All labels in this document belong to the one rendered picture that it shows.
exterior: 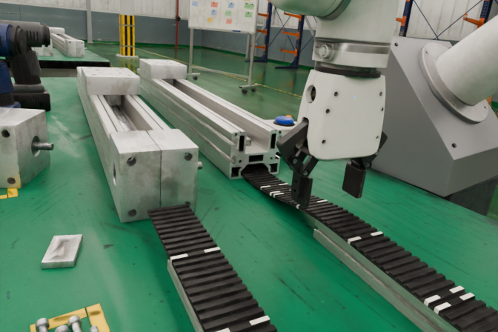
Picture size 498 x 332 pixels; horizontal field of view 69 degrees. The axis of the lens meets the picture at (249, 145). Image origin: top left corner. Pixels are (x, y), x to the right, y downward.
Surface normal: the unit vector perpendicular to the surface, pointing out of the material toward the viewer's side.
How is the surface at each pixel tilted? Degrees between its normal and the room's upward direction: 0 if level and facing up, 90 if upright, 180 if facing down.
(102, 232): 0
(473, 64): 94
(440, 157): 90
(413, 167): 90
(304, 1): 145
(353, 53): 90
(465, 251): 0
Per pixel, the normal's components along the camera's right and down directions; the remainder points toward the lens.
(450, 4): -0.83, 0.10
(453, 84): -0.65, 0.40
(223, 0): -0.59, 0.19
